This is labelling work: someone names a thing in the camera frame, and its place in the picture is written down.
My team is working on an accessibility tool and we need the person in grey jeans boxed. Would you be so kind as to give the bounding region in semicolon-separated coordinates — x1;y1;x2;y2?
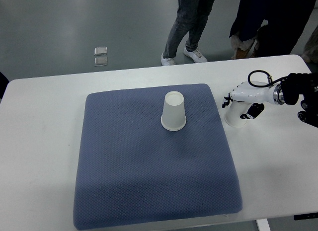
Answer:
161;0;215;66

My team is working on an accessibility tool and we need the upper floor socket plate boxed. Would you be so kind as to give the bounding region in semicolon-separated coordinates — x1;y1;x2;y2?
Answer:
94;46;107;56

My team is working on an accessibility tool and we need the blue textured cushion mat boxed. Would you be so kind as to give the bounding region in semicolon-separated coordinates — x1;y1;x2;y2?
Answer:
73;84;242;230

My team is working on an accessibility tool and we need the black cable loop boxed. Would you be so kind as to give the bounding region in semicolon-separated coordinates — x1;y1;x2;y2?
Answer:
247;70;289;88

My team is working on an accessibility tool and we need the person in dark trousers left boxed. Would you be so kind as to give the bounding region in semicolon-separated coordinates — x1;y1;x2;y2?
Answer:
0;72;9;99

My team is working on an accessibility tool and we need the white paper cup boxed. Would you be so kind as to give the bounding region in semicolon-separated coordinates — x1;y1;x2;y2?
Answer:
161;91;186;131
225;101;251;128

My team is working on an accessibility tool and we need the person in dark clothes right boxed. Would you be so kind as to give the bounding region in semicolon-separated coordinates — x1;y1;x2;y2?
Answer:
229;0;316;59

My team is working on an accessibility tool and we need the black table control panel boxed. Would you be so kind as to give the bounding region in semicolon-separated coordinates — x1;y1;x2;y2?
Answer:
294;212;318;221

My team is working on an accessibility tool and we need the white paper cup on mat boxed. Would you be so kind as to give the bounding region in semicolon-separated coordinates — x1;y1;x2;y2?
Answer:
161;91;186;131

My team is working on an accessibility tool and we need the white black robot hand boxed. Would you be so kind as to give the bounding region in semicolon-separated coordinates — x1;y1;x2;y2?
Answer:
222;81;284;120

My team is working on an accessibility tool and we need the white table leg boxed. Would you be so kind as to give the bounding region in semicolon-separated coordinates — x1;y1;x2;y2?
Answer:
256;219;271;231

